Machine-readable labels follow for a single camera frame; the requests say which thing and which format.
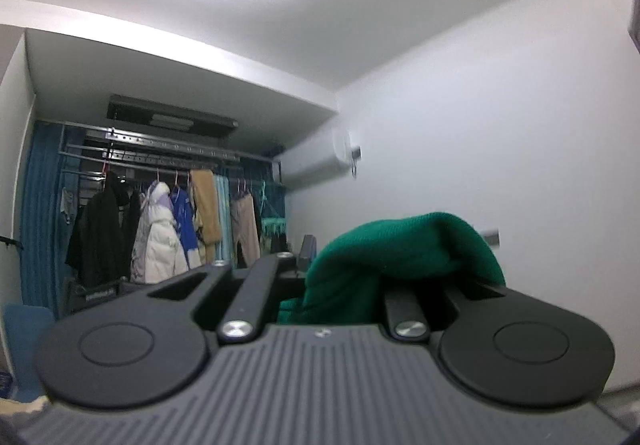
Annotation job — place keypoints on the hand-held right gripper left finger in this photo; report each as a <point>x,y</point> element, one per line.
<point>260,285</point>

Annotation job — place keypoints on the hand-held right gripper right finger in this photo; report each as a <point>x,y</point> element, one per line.
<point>407,312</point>

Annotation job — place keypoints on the green sweatshirt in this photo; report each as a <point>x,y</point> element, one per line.
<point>380,255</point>

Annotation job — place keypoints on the metal clothes drying rack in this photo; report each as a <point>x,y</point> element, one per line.
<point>165,152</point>

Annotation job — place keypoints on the green clip hanger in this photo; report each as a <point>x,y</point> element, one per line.
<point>274,225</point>

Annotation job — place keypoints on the brown pants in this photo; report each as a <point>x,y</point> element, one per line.
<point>245,225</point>

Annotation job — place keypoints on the light blue garment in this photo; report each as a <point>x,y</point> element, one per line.
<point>222,215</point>

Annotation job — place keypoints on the tan coat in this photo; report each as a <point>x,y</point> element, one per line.
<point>206,205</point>

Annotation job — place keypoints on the blue jacket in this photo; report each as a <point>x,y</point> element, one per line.
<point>184,220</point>

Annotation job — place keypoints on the white puffer jacket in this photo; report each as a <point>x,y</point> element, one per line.
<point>157,245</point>

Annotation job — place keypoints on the white air conditioner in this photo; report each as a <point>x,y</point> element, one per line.
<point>320,160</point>

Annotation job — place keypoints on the black storage box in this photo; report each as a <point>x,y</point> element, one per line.
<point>97,295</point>

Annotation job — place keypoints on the black coat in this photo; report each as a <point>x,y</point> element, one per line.
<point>97,235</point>

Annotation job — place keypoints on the dark ceiling rack housing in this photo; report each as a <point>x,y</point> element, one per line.
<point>170,117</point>

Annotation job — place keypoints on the blue curtain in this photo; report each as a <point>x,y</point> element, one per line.
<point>42,225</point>

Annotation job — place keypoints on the grey wall switch panel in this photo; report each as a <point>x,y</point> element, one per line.
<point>491,237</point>

